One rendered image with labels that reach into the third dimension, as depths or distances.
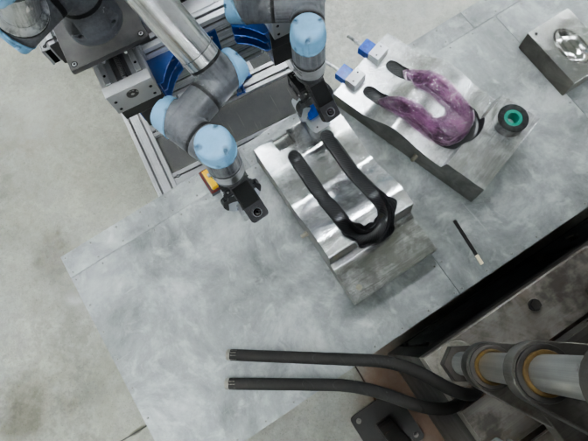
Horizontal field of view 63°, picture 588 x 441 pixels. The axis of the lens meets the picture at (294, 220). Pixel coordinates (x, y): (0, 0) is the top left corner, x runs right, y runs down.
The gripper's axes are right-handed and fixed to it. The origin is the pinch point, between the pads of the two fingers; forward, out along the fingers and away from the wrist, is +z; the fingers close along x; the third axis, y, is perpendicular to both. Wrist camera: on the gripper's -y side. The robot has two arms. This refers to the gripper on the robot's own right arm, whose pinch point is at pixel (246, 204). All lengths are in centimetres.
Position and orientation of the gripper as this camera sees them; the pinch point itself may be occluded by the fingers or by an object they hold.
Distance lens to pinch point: 123.6
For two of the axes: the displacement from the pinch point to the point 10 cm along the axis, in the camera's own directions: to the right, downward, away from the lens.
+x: -8.4, 5.3, -1.0
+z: 0.5, 2.5, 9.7
